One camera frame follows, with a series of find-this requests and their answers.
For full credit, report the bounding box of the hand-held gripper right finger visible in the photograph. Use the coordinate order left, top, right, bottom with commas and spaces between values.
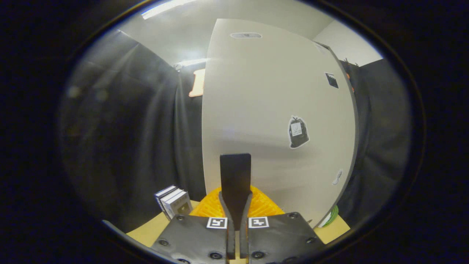
240, 185, 326, 264

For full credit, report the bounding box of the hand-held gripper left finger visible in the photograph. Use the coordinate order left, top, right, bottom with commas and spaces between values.
150, 186, 237, 264

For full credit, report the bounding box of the black door handle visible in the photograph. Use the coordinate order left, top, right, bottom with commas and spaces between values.
220, 153, 252, 231

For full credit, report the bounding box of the white shoe cabinet door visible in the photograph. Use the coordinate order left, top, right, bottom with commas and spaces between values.
202, 18, 359, 228

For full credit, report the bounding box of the dark grey shoe cabinet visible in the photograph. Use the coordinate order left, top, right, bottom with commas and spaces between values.
315, 41, 359, 226

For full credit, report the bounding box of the grey illustrated cover book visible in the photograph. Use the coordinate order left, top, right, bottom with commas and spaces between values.
163, 190, 193, 220

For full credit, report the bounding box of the blue spine book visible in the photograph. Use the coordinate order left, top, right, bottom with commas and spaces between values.
154, 185, 179, 213

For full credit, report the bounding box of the watermelon slice toy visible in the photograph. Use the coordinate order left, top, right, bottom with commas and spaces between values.
318, 205, 340, 228

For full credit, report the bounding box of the black backdrop cloth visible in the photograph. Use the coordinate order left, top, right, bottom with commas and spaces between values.
60, 29, 413, 233

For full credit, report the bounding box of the ceiling light panel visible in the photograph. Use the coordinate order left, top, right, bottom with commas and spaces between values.
141, 0, 198, 20
174, 58, 208, 70

